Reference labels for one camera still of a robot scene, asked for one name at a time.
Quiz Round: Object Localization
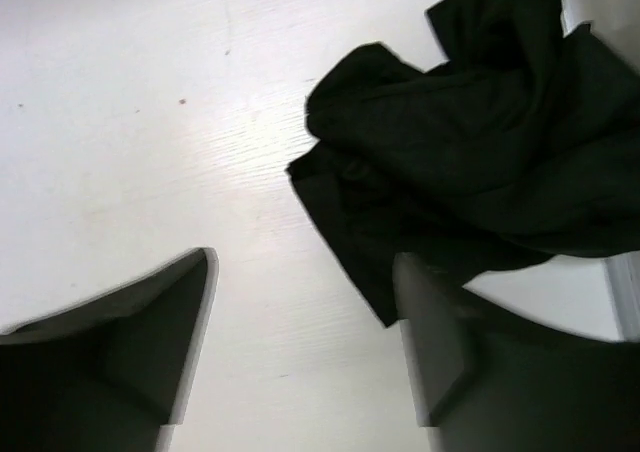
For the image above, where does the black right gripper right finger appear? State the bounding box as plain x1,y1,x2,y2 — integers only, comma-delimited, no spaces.
394,254,639,451

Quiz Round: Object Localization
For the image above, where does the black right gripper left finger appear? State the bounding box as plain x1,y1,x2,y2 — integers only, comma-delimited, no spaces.
1,248,219,451

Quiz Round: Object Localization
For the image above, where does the black pleated skirt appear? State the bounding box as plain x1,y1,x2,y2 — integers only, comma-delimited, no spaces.
287,0,639,326

